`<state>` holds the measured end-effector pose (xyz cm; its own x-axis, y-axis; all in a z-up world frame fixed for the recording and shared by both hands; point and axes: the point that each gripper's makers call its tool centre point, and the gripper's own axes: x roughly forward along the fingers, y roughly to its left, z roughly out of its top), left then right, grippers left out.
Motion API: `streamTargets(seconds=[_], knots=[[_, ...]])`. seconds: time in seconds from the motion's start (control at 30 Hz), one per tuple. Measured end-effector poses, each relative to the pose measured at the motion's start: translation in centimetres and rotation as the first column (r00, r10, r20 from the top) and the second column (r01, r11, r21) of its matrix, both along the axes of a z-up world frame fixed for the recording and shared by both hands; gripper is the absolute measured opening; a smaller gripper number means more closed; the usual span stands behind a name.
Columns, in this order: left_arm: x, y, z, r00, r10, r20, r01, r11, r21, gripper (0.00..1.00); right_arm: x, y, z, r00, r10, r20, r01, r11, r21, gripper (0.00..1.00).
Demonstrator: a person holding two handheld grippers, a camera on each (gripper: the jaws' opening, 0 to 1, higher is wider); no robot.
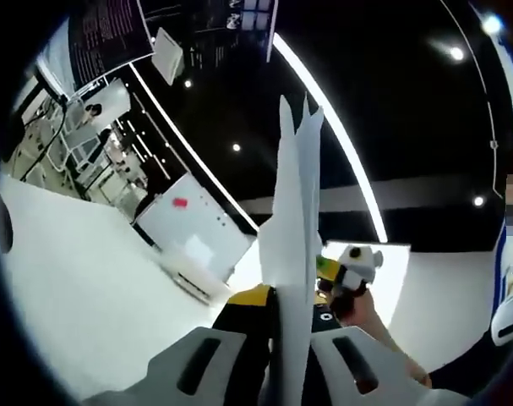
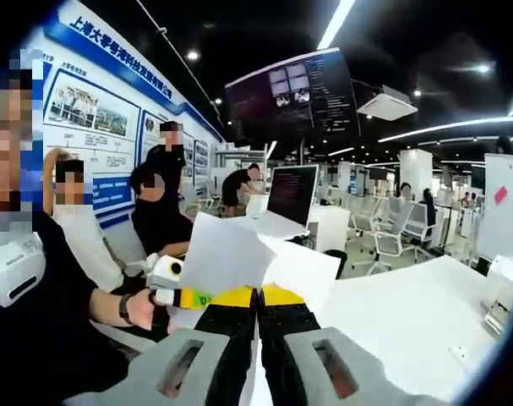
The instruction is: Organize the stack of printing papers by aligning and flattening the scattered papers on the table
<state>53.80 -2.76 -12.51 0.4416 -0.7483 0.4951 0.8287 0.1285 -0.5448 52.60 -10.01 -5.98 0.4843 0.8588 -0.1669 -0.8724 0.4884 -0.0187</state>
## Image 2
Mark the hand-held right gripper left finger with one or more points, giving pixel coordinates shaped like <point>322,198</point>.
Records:
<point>148,372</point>

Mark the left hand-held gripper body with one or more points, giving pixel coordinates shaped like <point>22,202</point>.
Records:
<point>161,275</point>

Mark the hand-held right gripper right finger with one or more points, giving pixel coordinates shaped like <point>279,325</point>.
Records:
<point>296,355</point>

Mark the single white printing paper sheet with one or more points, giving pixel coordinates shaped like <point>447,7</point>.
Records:
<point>302,270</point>

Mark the person's left hand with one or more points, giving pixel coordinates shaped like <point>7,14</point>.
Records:
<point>142,311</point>

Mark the black wristband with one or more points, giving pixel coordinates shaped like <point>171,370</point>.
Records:
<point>126,308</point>

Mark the black waste bin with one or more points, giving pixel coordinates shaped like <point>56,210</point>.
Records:
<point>338,262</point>

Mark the person's black shirt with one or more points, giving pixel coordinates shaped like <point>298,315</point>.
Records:
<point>49,338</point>

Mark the white table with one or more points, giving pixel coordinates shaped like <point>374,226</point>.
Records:
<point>408,317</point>

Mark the white monitor desk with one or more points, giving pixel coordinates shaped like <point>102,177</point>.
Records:
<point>328,224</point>

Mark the white-framed computer monitor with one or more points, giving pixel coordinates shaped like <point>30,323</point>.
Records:
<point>292,194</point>

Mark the white neck-worn device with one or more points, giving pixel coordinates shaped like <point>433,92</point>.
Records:
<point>11,270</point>

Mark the large hanging dark display screen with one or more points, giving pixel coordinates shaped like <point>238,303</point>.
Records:
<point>260,101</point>

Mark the white printer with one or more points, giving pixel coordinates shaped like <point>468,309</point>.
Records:
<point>503,279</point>

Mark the white rolling whiteboard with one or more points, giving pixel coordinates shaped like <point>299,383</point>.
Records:
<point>499,232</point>

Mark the pink whiteboard eraser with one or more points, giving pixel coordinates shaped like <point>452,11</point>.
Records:
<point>501,195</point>

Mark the ceiling air conditioner unit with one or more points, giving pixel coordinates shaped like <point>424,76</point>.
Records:
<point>387,105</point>

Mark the curved ceiling light strip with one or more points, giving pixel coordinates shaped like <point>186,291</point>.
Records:
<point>450,126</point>

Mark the long ceiling light strip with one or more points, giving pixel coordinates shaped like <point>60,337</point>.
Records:
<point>335,25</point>

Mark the blue white wall display board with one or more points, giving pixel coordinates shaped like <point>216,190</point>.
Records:
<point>112,105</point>

